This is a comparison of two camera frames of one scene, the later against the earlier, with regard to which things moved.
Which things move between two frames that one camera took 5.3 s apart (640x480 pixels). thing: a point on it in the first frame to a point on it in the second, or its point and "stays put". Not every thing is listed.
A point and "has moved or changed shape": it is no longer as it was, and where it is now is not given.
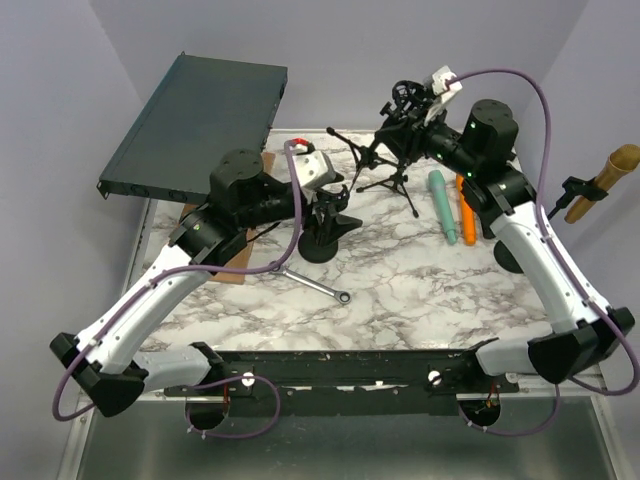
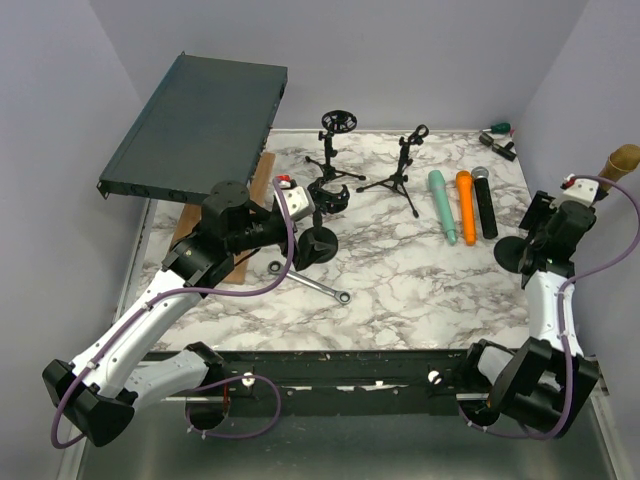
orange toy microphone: x=468 y=214 stays put
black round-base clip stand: x=574 y=187 has moved or changed shape
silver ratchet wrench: x=341 y=297 stays put
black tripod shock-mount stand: x=399 y=140 to x=334 y=122
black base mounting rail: x=347 y=383 stays put
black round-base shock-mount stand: x=320 y=244 stays put
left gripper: x=320 y=204 to x=292 y=233
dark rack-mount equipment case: x=203 y=109 stays put
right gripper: x=400 y=133 to x=533 y=245
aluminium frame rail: x=74 y=456 stays put
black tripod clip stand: x=396 y=184 stays put
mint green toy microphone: x=439 y=194 stays put
